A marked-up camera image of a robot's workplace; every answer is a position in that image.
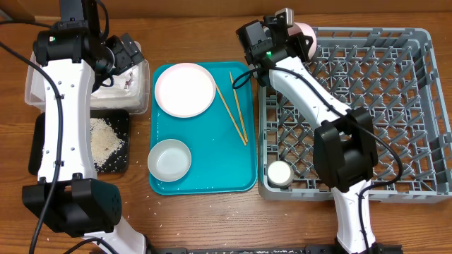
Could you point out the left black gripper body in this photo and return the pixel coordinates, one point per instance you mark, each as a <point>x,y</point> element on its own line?
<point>123,60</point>

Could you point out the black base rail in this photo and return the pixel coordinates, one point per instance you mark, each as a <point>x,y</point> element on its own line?
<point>312,249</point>

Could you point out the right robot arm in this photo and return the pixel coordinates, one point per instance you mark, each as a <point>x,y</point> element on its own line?
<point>348,157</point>

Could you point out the grey-green bowl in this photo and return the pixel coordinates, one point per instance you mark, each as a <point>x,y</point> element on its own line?
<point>169,160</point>

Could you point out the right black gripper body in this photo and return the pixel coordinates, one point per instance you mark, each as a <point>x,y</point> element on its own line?
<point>294,41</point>

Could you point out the pile of rice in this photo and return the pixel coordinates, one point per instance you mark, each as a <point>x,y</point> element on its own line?
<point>104,141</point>

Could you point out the clear plastic bin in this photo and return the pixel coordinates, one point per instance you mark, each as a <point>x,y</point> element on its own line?
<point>35,95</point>

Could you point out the pink round plate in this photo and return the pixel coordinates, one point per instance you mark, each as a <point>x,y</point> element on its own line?
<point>185,90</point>

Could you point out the wooden chopstick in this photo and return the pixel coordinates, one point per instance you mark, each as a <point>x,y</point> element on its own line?
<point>230,114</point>
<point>239,110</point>

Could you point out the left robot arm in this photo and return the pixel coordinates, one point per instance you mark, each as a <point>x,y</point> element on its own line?
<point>76,56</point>

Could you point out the grey dishwasher rack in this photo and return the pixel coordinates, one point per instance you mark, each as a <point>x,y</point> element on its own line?
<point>391,72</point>

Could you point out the pink bowl with rice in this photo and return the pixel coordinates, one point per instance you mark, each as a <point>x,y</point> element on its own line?
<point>309,37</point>

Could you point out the teal plastic tray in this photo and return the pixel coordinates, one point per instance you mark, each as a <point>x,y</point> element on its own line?
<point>220,162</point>

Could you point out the small white cup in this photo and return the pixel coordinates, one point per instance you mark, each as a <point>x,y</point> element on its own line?
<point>280,174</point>

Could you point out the black waste tray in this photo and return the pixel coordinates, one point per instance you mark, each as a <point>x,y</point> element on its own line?
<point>119,119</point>

